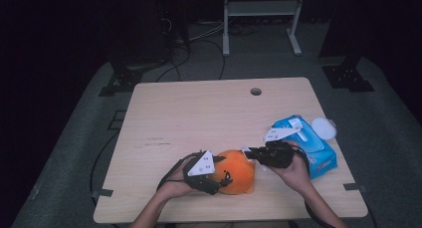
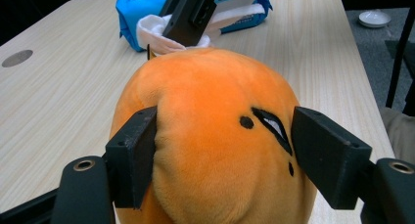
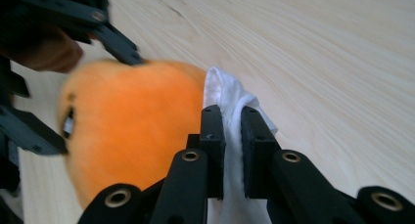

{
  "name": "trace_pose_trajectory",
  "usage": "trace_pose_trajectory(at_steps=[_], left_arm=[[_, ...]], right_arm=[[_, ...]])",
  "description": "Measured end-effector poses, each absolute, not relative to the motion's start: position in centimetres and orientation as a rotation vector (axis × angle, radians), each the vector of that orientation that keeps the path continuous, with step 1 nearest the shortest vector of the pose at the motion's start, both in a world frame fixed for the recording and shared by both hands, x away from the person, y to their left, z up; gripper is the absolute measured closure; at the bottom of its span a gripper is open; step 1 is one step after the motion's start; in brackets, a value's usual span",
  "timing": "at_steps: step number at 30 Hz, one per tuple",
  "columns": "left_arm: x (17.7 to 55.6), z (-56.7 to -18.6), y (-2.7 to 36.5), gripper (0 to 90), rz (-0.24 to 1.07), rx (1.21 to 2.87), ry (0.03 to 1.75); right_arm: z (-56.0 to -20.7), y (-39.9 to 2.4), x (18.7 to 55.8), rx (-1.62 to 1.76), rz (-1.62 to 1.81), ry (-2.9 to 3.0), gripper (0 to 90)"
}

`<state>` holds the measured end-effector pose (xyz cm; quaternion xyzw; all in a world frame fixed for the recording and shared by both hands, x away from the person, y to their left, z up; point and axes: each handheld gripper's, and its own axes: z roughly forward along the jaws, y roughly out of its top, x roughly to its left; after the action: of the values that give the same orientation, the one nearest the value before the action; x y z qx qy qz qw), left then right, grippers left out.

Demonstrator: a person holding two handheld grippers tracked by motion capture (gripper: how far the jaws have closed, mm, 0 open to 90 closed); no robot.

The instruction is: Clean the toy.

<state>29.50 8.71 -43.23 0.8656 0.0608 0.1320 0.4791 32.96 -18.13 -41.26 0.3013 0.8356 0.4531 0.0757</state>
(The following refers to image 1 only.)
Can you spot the white wet wipe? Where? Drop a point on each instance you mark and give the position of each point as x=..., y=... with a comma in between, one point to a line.
x=262, y=165

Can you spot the orange plush toy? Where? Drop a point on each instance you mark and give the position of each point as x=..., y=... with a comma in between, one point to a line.
x=240, y=176

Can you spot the person's right hand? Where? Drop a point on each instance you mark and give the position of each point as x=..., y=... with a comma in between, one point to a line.
x=297, y=175

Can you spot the black tape strip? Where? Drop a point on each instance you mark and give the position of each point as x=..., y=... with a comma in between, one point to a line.
x=354, y=187
x=102, y=192

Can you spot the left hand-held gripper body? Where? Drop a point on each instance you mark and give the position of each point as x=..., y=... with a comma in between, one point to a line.
x=200, y=170

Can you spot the black stand base plate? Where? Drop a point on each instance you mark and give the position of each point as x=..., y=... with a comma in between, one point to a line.
x=348, y=78

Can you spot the person's left hand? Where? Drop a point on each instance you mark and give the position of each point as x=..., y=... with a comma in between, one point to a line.
x=175, y=184

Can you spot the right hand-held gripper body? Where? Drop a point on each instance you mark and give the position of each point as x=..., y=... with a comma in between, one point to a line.
x=277, y=155

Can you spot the white oval plastic lid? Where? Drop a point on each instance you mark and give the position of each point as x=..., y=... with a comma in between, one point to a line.
x=323, y=128

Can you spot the white metal stand frame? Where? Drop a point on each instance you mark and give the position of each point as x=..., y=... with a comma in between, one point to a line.
x=262, y=8

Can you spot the black tripod stand base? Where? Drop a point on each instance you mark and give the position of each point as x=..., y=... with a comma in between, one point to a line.
x=126, y=78

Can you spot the blue wet wipes pack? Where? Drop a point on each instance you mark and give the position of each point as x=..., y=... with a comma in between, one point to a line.
x=320, y=155

